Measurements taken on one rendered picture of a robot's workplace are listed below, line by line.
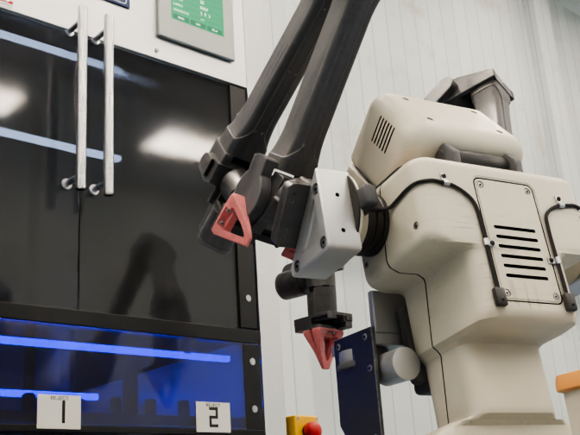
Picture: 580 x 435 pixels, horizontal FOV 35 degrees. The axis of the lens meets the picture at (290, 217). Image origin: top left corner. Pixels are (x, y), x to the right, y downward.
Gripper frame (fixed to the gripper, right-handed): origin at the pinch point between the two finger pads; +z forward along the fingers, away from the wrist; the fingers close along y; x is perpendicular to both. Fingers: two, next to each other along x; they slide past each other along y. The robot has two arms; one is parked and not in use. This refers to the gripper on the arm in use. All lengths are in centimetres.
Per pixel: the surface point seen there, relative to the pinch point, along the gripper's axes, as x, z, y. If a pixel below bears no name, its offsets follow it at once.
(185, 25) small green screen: 12, -81, 27
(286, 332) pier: -252, -83, 294
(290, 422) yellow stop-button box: -14.9, 7.4, 27.3
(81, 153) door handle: 40, -41, 22
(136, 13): 24, -80, 29
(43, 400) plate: 44, 6, 27
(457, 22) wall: -503, -403, 320
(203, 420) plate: 9.1, 7.9, 26.5
